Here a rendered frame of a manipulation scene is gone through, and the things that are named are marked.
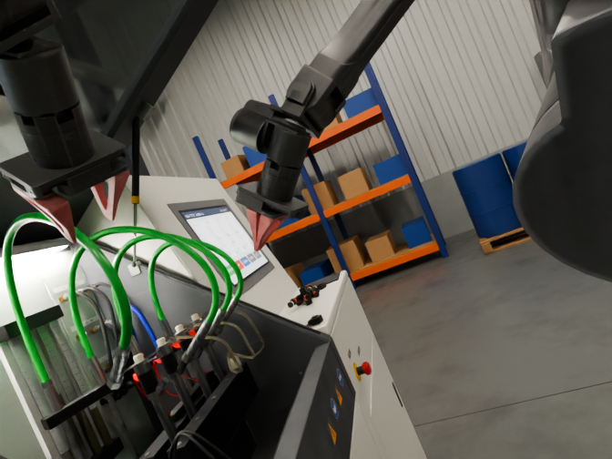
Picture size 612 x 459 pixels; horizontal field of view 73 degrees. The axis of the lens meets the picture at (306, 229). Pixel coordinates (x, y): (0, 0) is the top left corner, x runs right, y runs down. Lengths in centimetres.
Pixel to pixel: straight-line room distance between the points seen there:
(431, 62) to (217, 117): 377
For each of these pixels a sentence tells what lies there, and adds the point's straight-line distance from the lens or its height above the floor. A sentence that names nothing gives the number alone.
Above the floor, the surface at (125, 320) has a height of 122.
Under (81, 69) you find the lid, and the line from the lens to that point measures 98.
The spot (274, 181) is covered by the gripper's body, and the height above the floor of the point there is 132.
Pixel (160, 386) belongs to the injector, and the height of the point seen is 108.
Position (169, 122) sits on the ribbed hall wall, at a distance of 855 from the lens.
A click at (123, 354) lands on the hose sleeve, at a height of 117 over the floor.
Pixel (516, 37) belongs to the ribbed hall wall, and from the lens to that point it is 740.
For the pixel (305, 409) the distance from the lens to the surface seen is 77.
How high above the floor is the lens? 125
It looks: 2 degrees down
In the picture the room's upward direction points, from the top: 23 degrees counter-clockwise
